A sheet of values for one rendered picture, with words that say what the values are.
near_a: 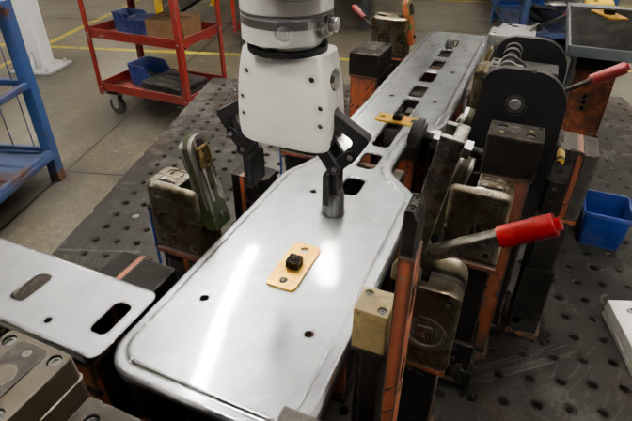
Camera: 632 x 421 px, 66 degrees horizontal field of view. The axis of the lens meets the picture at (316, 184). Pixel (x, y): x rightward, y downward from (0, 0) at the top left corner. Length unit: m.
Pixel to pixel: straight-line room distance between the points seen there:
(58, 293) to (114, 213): 0.69
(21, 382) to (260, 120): 0.30
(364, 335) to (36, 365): 0.28
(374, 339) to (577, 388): 0.53
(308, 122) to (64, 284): 0.35
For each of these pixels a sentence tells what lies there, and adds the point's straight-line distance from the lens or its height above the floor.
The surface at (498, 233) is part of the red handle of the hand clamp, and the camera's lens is 0.49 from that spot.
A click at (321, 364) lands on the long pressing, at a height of 1.00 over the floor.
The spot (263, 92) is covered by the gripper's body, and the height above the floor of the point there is 1.23.
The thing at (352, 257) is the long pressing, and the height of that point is 1.00.
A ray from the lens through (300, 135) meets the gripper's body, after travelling 0.48.
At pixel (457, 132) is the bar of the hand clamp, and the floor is 1.21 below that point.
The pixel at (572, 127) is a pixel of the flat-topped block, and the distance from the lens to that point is 1.15.
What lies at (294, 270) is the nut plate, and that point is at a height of 1.00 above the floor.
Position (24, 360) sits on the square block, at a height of 1.06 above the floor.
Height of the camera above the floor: 1.40
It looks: 32 degrees down
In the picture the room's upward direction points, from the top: straight up
